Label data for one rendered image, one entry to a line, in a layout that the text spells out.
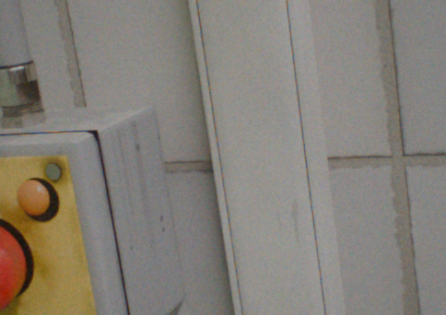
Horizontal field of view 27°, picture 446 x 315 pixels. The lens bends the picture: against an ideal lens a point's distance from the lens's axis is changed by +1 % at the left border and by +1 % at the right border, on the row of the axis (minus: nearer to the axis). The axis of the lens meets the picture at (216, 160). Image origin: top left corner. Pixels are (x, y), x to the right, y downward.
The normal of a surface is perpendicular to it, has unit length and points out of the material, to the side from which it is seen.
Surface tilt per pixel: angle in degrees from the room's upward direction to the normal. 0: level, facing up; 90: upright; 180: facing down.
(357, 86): 90
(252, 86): 90
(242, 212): 90
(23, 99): 90
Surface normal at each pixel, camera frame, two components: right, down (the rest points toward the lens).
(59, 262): -0.40, 0.28
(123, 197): 0.90, -0.03
